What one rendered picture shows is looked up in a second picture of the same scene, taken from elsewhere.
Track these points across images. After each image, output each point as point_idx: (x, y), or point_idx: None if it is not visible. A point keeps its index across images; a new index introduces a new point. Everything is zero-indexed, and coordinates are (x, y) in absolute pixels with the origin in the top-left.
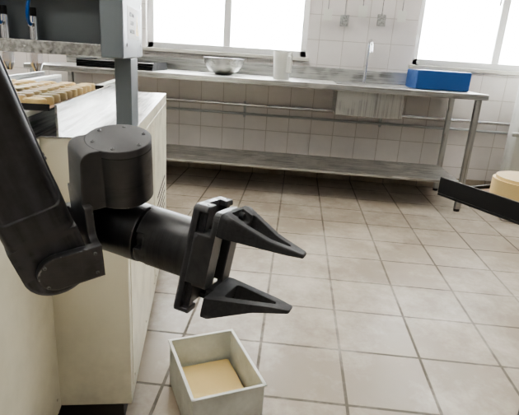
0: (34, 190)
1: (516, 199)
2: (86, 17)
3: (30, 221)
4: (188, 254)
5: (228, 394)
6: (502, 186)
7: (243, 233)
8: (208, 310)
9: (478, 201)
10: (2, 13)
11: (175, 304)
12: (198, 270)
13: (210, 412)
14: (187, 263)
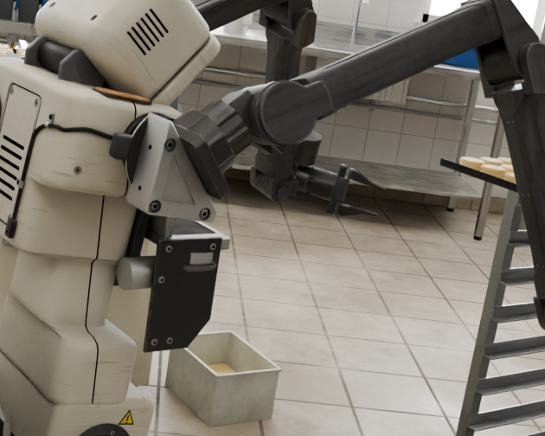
0: (287, 154)
1: (466, 166)
2: None
3: (284, 167)
4: (336, 187)
5: (248, 373)
6: (462, 162)
7: (361, 177)
8: (343, 211)
9: (453, 166)
10: None
11: (328, 209)
12: (340, 193)
13: (230, 391)
14: (335, 190)
